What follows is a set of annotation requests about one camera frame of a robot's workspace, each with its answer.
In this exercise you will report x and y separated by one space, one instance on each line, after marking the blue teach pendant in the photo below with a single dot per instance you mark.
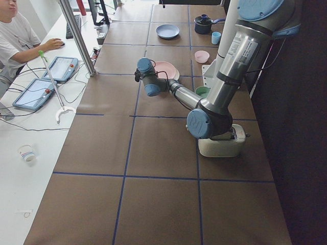
35 95
62 68

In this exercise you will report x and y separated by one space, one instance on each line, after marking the white toaster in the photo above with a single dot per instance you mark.
229 144

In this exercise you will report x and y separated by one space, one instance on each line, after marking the pink bowl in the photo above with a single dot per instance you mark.
201 56

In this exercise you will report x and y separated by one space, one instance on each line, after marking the blue teach pendant near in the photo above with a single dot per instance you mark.
35 95

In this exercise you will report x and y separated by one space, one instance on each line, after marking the cream plate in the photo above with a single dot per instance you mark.
177 74

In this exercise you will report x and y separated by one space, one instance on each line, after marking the black monitor stand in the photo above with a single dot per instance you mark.
98 12

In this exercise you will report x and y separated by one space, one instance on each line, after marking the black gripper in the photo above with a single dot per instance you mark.
142 75

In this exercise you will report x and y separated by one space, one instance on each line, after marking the blue plate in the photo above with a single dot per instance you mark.
167 31

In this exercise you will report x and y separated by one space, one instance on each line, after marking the reacher grabber stick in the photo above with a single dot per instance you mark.
63 109

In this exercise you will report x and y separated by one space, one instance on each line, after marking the green bowl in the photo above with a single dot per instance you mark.
202 91

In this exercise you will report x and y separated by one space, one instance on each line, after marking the blue teach pendant far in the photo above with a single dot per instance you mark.
62 68

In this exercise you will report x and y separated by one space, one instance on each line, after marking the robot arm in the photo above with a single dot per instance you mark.
248 25

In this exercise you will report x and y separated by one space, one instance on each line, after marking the dark blue saucepan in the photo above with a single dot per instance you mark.
203 24

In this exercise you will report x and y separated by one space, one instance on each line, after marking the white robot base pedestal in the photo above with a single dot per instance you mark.
210 72

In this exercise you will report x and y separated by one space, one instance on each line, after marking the grey aluminium post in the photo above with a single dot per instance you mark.
69 16

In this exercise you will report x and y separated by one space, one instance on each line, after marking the paper cup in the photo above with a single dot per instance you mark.
26 152

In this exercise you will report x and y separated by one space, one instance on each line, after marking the person in white shirt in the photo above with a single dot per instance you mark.
19 43

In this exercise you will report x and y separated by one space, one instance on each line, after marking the pink plate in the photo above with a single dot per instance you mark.
165 69

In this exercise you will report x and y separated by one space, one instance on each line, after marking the light blue cup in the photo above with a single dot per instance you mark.
216 37

